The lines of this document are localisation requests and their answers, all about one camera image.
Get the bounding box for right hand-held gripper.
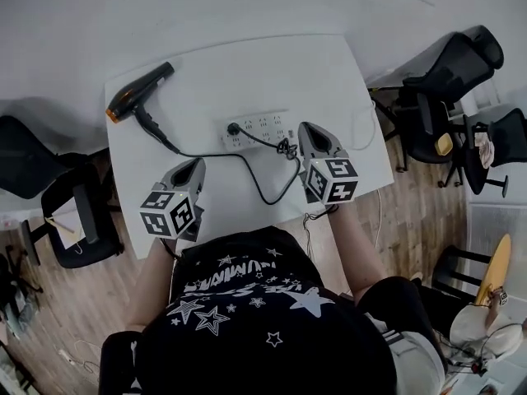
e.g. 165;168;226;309
297;121;360;207

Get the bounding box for white extension cord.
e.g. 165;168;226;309
57;337;102;384

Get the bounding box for person's black star-print shirt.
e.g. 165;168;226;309
98;225;448;395

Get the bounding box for wooden clothes hanger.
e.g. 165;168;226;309
44;216;86;257

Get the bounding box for yellow oval table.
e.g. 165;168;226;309
431;233;512;306

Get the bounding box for white paper sheets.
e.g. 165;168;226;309
47;210;86;250

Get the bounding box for black office chair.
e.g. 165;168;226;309
0;115;90;200
20;162;124;269
370;25;506;188
438;108;527;199

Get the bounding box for person's right forearm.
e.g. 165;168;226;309
327;203;394;304

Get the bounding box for crumpled beige cloth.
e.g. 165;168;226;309
475;132;497;169

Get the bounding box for white power strip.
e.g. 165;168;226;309
217;111;298;152

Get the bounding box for black orange hair dryer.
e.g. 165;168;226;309
105;61;304;206

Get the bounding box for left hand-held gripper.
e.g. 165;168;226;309
138;157;207;243

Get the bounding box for hand-held gripper cable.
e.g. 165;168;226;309
162;236;182;263
303;206;338;263

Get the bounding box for right hand-held gripper cable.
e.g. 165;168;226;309
303;206;338;263

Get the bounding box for person's left forearm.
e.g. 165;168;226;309
124;236;182;332

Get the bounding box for black tripod stand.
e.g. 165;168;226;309
0;243;44;339

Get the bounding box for white table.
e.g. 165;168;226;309
103;34;395;261

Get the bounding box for left hand-held gripper cable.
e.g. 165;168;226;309
162;236;182;263

